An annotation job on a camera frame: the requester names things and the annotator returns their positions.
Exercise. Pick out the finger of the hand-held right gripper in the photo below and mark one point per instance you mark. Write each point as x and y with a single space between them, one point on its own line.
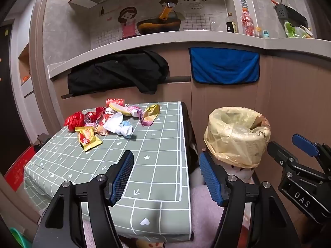
305 143
279 151

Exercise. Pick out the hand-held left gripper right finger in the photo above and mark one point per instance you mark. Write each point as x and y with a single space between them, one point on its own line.
210 180

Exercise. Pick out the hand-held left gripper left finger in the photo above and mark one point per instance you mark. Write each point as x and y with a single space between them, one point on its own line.
121 178

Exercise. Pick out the white trash bin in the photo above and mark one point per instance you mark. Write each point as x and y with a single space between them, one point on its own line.
239 173

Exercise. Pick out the yellow-bagged trash bin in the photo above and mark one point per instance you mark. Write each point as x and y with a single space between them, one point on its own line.
236 139

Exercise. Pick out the crushed red can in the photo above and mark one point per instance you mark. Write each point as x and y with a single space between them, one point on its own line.
91 116

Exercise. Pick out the pink fluffy rug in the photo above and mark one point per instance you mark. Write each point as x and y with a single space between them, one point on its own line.
204 211

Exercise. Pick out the green checkered tablecloth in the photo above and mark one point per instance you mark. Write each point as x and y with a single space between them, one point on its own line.
155 144

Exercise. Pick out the light blue white wrapper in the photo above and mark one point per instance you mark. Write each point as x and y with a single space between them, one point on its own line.
126 129

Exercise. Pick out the brown snack wrapper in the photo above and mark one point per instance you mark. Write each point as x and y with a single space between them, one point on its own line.
102 131

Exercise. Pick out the yellow red snack packet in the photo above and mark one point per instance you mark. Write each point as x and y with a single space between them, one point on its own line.
88 138

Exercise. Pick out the white crumpled tissue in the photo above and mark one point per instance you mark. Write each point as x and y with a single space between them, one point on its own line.
113 122

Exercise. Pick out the pink white wrapper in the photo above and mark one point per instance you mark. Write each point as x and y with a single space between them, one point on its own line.
133 109

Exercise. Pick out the round yellow snack packet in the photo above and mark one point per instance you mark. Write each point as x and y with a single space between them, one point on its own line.
118 108

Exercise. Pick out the gold foil wrapper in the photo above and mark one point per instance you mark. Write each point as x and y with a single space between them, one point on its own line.
151 112

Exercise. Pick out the red plastic wrapper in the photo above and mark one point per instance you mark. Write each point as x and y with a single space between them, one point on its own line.
73 120

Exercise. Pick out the red drink can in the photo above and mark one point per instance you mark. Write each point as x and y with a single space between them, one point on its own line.
115 101

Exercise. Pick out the small black box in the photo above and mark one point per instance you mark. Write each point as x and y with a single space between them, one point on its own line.
43 139

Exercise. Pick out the blue towel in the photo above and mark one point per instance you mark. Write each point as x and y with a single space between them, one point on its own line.
223 66

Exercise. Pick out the red doormat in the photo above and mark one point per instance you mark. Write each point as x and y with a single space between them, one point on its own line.
15 168

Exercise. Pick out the black jacket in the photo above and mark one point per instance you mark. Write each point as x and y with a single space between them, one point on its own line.
116 72

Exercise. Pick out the green plastic bag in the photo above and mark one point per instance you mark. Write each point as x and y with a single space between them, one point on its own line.
293 29

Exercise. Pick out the small teal bottle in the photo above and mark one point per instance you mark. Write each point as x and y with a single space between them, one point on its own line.
266 34

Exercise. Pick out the green plastic item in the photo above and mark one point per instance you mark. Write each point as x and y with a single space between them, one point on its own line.
18 239

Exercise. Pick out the small clear bottle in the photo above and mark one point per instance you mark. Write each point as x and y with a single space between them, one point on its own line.
257 32

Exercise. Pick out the red snack bag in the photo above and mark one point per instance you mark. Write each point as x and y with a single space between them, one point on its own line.
247 22

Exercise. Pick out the black utensil rack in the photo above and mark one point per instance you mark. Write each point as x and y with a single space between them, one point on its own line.
285 11

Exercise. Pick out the dark sauce bottle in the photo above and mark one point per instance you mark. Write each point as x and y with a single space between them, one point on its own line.
231 24

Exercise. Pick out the black door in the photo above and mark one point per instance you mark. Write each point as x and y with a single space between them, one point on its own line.
10 95

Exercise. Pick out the kitchen counter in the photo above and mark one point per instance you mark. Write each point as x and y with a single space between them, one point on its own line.
181 41

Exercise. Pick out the cartoon wall sticker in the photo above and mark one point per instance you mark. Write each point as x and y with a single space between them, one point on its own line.
126 23

